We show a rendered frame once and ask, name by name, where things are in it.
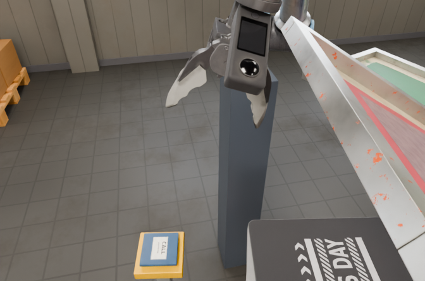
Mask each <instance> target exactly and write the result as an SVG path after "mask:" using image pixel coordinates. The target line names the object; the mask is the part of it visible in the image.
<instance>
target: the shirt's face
mask: <svg viewBox="0 0 425 281"><path fill-rule="evenodd" d="M250 227H251V232H252V240H253V245H254V253H255V258H256V267H257V275H258V280H259V281H302V277H301V274H300V269H299V264H298V261H297V257H296V254H295V249H294V246H293V242H292V239H329V238H355V237H363V238H364V240H365V243H366V245H367V247H368V250H369V252H370V253H371V256H372V258H373V260H374V263H375V265H376V267H377V269H378V271H379V274H380V276H381V278H382V280H383V281H413V279H412V277H411V276H410V273H409V272H408V270H407V268H406V266H405V264H404V262H403V261H402V259H401V257H400V255H399V253H398V249H396V247H395V245H394V243H393V241H392V240H391V238H390V236H389V234H388V232H387V230H386V228H385V226H384V225H383V222H382V221H381V218H341V219H315V220H262V221H252V222H251V223H250Z"/></svg>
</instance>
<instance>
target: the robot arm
mask: <svg viewBox="0 0 425 281"><path fill-rule="evenodd" d="M308 5H309V0H235V1H234V3H233V7H232V9H231V13H230V15H229V17H228V18H227V19H226V20H224V19H221V18H217V17H216V18H215V20H214V24H213V26H212V30H211V34H210V36H209V40H208V43H207V46H206V48H202V49H199V50H197V51H196V52H194V53H193V55H191V57H190V58H189V60H188V61H187V64H186V65H185V67H184V69H182V70H181V72H180V73H179V76H178V77H177V79H176V80H175V83H174V84H173V86H172V87H171V89H170V91H169V93H168V96H167V100H166V107H167V108H170V107H173V106H176V105H177V104H178V101H179V100H180V99H181V98H183V97H185V96H187V94H188V92H189V91H190V90H191V89H193V88H195V87H200V86H202V85H203V84H204V83H206V81H207V79H206V70H207V69H208V68H209V66H211V69H212V70H213V72H215V73H217V78H221V77H222V76H225V79H224V86H225V87H226V88H229V89H234V90H236V91H241V92H246V95H247V98H248V99H249V100H250V101H251V102H252V103H251V105H250V106H251V109H252V112H253V117H252V119H253V122H254V126H255V128H259V127H260V125H261V123H262V121H263V119H264V116H265V113H266V109H267V105H268V102H269V96H270V92H271V84H272V81H271V75H270V72H269V70H268V53H269V50H273V51H284V52H290V53H293V52H292V50H291V49H290V46H289V45H288V42H287V41H286V39H285V37H284V35H283V33H282V31H281V29H282V27H283V26H284V24H285V23H286V22H287V21H288V19H289V18H290V17H291V16H293V17H294V18H296V19H297V20H298V21H300V22H302V23H303V24H304V25H306V26H308V27H309V28H311V29H312V30H314V20H312V19H311V16H310V14H309V13H308V12H307V10H308ZM270 13H276V15H275V16H271V15H270Z"/></svg>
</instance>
